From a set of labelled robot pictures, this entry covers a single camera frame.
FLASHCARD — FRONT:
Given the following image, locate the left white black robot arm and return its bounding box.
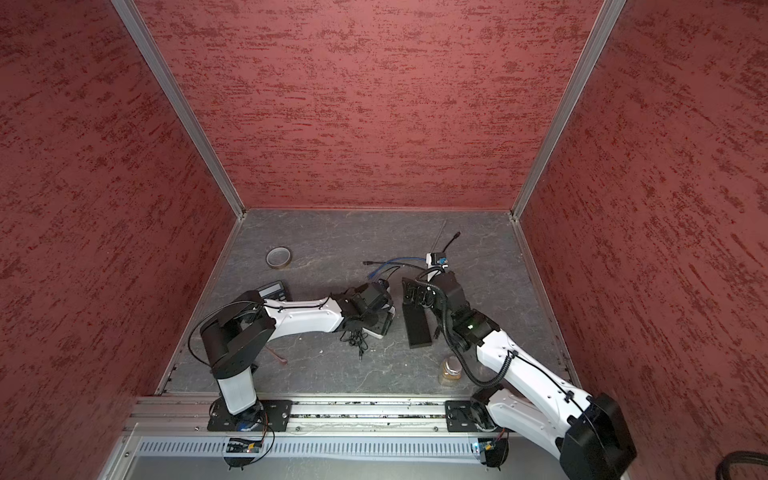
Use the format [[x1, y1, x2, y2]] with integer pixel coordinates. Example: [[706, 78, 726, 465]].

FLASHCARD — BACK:
[[186, 279, 395, 431]]

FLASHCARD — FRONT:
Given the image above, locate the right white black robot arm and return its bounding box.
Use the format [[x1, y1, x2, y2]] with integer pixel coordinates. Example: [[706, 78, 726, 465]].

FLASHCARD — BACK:
[[402, 271, 637, 479]]

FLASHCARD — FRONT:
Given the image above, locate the brown tape roll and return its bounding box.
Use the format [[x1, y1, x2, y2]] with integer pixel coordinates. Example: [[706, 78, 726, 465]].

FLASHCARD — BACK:
[[265, 246, 293, 270]]

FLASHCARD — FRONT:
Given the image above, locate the aluminium front rail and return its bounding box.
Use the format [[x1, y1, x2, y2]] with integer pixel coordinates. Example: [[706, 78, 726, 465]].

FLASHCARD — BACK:
[[122, 392, 474, 437]]

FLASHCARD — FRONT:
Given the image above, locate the black ribbed network switch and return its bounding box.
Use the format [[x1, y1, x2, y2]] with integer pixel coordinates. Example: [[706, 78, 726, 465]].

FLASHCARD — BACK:
[[402, 303, 432, 349]]

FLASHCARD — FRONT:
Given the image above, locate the left metal frame post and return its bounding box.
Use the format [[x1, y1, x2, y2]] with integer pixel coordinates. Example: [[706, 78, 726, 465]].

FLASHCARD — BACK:
[[111, 0, 247, 221]]

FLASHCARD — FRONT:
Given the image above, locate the amber glass jar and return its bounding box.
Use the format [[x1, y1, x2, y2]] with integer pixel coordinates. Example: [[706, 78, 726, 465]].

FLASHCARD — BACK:
[[438, 355, 463, 386]]

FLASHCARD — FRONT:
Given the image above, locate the right metal frame post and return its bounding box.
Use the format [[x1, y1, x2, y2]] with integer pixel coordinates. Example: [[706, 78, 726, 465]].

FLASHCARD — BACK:
[[510, 0, 626, 223]]

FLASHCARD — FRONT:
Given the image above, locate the white slotted cable duct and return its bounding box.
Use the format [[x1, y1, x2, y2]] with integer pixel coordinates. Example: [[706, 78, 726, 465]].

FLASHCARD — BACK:
[[135, 436, 480, 463]]

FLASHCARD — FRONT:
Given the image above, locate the metal frame post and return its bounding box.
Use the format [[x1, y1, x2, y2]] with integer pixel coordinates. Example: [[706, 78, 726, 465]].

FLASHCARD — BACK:
[[111, 0, 247, 221], [510, 0, 626, 223]]

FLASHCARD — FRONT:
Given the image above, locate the blue ethernet cable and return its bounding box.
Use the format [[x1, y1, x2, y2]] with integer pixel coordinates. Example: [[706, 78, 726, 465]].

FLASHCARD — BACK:
[[368, 256, 428, 282]]

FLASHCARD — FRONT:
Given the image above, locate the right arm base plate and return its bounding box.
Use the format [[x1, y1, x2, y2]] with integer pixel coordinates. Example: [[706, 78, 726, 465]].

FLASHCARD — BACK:
[[444, 400, 498, 433]]

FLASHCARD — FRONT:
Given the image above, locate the black desk calculator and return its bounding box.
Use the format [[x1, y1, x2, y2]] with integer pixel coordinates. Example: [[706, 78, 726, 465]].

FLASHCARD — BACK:
[[257, 281, 291, 302]]

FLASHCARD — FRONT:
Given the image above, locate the black power adapter with cable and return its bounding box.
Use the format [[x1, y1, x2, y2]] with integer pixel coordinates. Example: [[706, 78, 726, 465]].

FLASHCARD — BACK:
[[339, 324, 369, 360]]

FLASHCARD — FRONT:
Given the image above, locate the white network switch box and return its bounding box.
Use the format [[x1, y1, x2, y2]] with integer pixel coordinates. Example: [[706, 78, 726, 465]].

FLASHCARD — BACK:
[[363, 307, 396, 339]]

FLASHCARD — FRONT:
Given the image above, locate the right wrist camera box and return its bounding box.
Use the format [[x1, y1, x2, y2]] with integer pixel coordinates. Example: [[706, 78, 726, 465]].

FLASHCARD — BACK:
[[426, 251, 448, 272]]

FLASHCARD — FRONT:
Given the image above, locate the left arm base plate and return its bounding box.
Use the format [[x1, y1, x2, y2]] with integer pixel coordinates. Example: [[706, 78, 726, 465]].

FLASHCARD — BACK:
[[207, 397, 293, 433]]

